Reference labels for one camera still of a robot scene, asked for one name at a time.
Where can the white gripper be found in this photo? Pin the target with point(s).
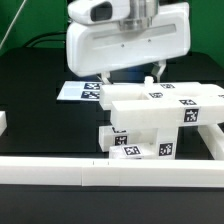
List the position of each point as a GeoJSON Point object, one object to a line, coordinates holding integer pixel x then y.
{"type": "Point", "coordinates": [151, 33]}

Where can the white chair back frame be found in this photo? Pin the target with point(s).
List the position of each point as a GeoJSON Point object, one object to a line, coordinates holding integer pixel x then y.
{"type": "Point", "coordinates": [196, 104]}

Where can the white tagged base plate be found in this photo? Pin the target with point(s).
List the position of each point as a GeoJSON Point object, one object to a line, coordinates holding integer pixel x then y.
{"type": "Point", "coordinates": [80, 91]}

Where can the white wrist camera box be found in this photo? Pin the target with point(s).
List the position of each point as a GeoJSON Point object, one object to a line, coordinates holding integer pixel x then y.
{"type": "Point", "coordinates": [90, 12]}

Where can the white U-shaped fence frame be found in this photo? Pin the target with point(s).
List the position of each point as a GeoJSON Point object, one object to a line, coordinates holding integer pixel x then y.
{"type": "Point", "coordinates": [111, 172]}

